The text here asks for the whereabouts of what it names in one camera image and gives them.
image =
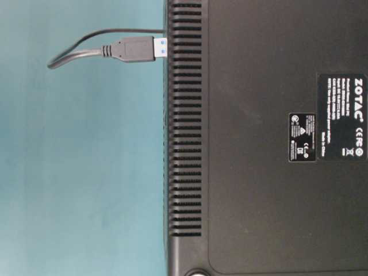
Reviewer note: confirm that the black mini PC box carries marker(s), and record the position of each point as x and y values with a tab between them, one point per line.
265	150

